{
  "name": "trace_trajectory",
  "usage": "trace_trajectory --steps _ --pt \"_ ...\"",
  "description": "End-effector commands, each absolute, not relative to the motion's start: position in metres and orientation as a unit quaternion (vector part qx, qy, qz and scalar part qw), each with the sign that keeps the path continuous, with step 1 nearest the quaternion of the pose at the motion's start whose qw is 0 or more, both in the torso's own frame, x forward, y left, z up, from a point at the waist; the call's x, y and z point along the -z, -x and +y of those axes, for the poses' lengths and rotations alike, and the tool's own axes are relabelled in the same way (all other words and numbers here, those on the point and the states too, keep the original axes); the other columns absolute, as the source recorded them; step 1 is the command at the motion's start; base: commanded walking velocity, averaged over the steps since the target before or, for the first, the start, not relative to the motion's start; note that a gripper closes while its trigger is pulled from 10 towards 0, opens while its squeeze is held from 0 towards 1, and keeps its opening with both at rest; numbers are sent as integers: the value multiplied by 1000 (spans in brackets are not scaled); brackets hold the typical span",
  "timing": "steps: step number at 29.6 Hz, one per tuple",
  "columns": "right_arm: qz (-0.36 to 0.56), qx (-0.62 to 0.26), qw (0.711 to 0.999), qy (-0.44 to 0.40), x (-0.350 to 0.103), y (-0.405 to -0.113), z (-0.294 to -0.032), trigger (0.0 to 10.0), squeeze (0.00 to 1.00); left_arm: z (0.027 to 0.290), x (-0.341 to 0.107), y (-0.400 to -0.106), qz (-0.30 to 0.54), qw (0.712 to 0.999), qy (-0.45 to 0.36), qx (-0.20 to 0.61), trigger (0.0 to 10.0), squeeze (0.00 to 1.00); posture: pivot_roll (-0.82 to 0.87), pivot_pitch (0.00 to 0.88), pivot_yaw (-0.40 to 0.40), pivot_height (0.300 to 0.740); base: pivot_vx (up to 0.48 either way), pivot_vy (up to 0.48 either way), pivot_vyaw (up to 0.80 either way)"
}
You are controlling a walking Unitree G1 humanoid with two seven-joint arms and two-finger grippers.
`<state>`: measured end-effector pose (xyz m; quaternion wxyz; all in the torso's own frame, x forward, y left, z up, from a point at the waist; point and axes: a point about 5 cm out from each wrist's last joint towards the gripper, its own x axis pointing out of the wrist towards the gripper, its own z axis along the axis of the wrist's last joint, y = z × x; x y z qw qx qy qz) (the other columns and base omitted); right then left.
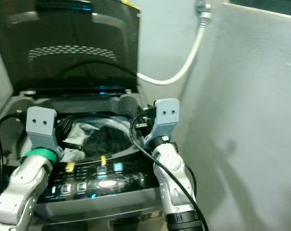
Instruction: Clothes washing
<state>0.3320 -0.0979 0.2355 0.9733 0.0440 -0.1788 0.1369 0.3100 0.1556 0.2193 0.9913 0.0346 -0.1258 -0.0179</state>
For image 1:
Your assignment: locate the white grey garment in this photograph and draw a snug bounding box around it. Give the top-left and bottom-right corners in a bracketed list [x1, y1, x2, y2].
[64, 121, 103, 162]

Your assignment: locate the dark grey garment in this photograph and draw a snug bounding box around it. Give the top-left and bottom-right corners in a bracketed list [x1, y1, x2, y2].
[85, 126, 134, 157]

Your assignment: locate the black glossy washer control panel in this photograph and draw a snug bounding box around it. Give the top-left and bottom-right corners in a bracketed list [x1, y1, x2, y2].
[0, 152, 165, 204]

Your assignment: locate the dark tinted washer lid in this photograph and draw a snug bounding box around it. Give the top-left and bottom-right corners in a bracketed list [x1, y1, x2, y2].
[0, 0, 141, 95]

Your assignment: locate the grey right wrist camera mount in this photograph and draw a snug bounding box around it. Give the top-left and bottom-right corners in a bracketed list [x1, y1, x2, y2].
[145, 98, 180, 142]

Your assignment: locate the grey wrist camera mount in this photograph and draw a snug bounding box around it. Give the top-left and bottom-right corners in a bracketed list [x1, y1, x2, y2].
[26, 106, 58, 155]
[145, 98, 180, 142]

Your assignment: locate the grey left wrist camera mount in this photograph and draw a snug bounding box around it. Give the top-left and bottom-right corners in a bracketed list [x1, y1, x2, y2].
[26, 106, 58, 155]

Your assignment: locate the white water inlet hose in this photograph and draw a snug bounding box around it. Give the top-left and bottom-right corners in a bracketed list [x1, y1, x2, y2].
[137, 11, 209, 86]

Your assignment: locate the silver wall water tap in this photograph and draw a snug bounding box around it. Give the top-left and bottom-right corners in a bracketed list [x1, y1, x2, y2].
[196, 0, 212, 23]

